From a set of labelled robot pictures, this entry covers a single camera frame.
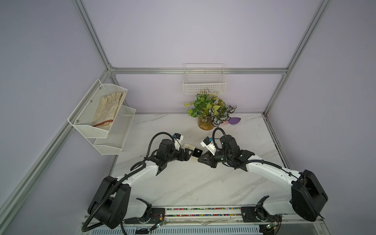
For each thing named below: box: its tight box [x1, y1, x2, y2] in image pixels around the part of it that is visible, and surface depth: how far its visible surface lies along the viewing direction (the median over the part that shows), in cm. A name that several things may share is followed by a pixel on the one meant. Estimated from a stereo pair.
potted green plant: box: [184, 94, 237, 131], surface depth 92 cm
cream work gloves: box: [92, 92, 126, 128], surface depth 79 cm
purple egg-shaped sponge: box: [228, 117, 242, 125], surface depth 117 cm
